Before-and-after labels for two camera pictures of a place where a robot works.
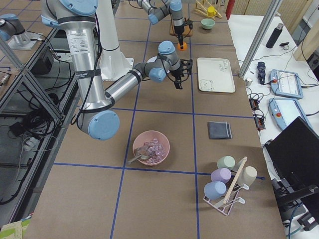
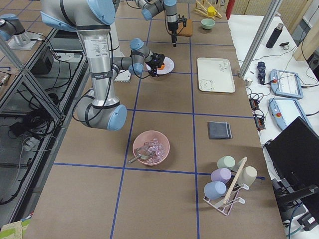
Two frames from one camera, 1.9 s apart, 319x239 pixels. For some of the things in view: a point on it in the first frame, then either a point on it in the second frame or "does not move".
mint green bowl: (207, 23) does not move
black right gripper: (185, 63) -> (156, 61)
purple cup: (221, 175) does not move
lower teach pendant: (284, 111) does not move
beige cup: (247, 176) does not move
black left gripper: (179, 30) -> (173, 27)
